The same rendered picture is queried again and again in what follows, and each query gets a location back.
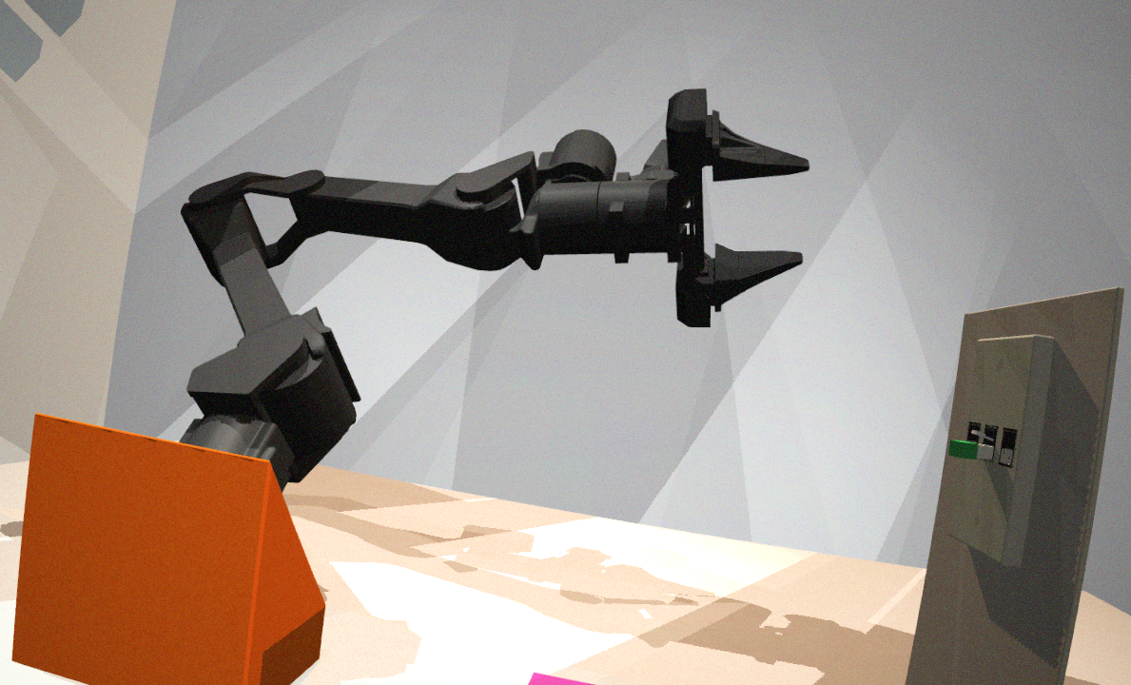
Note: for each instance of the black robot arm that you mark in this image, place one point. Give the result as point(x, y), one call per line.
point(285, 394)

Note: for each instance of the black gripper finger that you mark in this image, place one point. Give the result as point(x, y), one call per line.
point(738, 271)
point(736, 158)

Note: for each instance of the magenta square zone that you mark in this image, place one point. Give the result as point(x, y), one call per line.
point(541, 679)

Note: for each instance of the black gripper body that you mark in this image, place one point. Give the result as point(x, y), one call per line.
point(648, 216)

